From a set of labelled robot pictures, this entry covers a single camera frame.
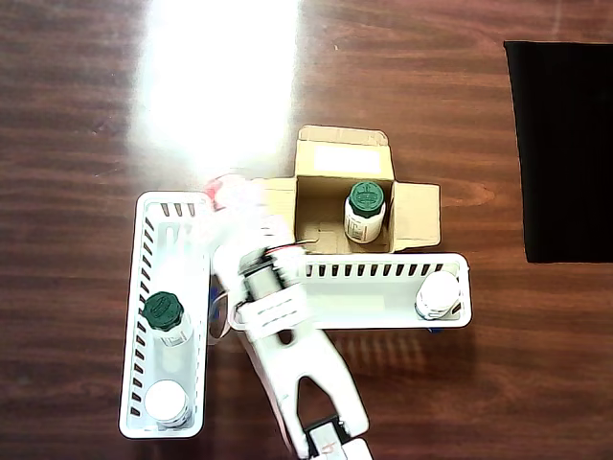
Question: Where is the black mat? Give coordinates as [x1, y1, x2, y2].
[503, 40, 613, 264]

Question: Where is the green-capped bottle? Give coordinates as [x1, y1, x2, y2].
[142, 290, 193, 349]
[343, 180, 387, 245]

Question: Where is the red white servo wire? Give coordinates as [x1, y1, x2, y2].
[265, 241, 320, 254]

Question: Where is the white-capped bottle basket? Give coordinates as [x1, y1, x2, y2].
[143, 379, 194, 430]
[414, 271, 464, 321]

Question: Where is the white basket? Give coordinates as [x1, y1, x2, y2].
[224, 252, 474, 332]
[118, 190, 216, 440]

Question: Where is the cardboard box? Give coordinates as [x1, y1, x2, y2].
[261, 125, 442, 255]

